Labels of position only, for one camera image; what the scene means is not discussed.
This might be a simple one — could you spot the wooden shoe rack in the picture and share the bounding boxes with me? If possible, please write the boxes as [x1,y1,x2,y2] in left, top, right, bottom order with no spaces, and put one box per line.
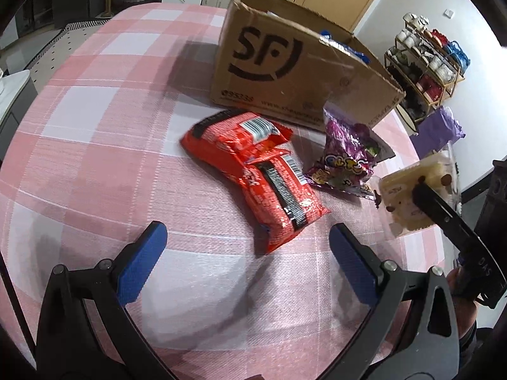
[384,18,468,115]

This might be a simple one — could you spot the red snack packet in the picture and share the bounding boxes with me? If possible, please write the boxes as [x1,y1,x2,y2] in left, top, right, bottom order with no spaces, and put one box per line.
[180,109,294,175]
[238,150,331,256]

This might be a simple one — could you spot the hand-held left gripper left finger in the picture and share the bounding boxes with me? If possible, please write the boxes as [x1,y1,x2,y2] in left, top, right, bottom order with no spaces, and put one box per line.
[35,222,179,380]

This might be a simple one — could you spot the pink checked tablecloth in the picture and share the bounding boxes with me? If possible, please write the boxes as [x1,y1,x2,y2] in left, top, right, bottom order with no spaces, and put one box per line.
[0,2,460,380]

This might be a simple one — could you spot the blue white snack packet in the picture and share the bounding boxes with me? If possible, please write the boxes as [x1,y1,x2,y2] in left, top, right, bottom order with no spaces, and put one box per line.
[319,29,371,64]

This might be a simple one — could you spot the rows of shelved shoes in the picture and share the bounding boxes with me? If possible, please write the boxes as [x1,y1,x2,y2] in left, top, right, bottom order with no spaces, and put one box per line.
[386,13,471,113]

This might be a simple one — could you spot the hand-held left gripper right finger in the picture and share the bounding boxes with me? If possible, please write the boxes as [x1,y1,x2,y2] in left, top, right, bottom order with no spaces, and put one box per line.
[329,223,462,380]

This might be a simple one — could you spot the person's right hand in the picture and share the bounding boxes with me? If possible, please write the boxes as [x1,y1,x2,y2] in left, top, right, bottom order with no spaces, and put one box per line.
[447,267,477,339]

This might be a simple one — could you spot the person's right forearm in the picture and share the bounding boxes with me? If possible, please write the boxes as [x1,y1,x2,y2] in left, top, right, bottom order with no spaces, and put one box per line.
[455,317,507,380]

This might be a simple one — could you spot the pale yellow snack packet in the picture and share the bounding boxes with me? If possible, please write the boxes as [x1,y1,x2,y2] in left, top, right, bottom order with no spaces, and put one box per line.
[376,152,460,238]

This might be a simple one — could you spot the beige dotted rug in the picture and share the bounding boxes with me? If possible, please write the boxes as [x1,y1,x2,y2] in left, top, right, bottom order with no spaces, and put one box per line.
[24,20,115,88]

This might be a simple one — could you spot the purple colourful snack bag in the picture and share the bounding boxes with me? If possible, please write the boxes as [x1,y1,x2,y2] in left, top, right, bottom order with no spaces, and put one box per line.
[303,103,397,200]

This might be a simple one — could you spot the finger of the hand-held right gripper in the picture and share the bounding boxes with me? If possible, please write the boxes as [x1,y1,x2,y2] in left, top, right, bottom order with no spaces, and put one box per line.
[412,178,482,254]

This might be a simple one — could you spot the white grey cabinet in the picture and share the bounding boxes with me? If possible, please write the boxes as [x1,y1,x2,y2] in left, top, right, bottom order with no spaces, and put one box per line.
[0,69,40,155]

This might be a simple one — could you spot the brown cardboard box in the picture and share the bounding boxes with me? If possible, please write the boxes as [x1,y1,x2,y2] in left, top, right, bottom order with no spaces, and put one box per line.
[209,0,407,131]

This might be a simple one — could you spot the white waste bin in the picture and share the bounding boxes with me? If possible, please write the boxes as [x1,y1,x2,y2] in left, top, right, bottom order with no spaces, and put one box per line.
[398,105,418,133]

